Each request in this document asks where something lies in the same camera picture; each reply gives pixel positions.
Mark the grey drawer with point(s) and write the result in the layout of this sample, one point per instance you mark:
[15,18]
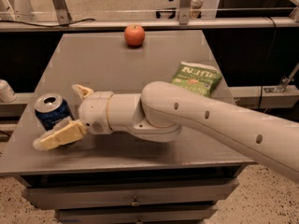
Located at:
[131,215]
[134,195]

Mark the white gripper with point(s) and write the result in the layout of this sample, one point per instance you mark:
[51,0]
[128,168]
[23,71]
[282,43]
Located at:
[93,112]

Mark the green jalapeno chips bag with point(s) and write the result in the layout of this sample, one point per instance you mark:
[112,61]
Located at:
[196,77]

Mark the white cylinder at left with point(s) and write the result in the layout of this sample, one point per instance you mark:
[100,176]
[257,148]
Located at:
[7,94]

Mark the blue pepsi can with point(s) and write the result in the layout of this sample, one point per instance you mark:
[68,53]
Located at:
[51,108]

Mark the metal frame rail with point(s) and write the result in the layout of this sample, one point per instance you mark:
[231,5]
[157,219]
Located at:
[93,25]

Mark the red apple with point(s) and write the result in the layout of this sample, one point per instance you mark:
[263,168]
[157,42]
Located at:
[134,35]

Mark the lower grey drawer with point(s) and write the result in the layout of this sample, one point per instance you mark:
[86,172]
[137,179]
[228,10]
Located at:
[131,215]

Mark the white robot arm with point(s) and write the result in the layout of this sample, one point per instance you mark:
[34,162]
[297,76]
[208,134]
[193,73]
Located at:
[160,111]

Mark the top grey drawer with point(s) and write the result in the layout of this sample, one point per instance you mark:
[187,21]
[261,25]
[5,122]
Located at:
[134,195]

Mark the grey drawer cabinet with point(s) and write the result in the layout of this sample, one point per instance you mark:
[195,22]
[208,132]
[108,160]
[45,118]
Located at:
[114,175]

